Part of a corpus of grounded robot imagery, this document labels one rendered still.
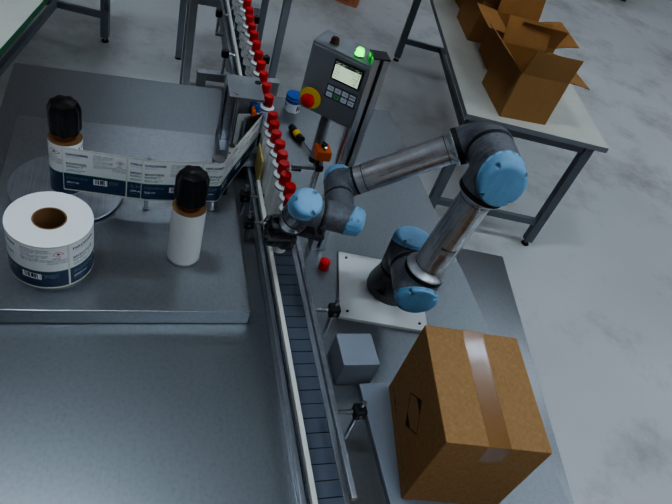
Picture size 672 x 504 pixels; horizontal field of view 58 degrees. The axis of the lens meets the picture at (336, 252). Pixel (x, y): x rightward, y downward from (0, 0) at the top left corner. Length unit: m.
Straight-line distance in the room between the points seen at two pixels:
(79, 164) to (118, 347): 0.52
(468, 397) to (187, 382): 0.67
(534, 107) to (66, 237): 2.40
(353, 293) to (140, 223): 0.66
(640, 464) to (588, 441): 0.25
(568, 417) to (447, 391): 1.80
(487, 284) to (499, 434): 0.84
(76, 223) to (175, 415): 0.53
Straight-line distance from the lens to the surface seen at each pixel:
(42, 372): 1.57
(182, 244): 1.65
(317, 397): 1.52
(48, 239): 1.57
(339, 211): 1.46
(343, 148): 1.68
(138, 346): 1.60
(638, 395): 3.46
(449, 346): 1.42
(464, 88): 3.37
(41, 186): 1.92
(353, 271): 1.88
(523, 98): 3.23
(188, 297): 1.64
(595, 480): 2.99
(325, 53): 1.59
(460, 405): 1.34
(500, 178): 1.40
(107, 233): 1.79
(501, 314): 2.02
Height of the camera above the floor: 2.13
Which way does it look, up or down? 42 degrees down
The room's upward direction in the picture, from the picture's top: 21 degrees clockwise
